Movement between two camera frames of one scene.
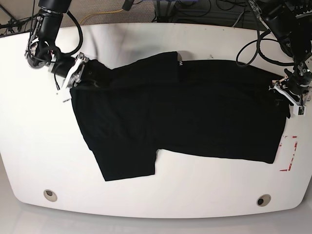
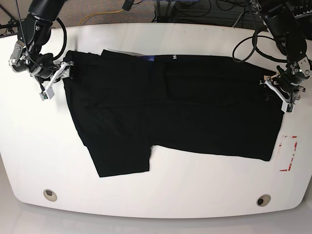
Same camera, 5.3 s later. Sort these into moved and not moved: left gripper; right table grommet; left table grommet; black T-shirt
Moved: left gripper
Not moved: left table grommet; black T-shirt; right table grommet
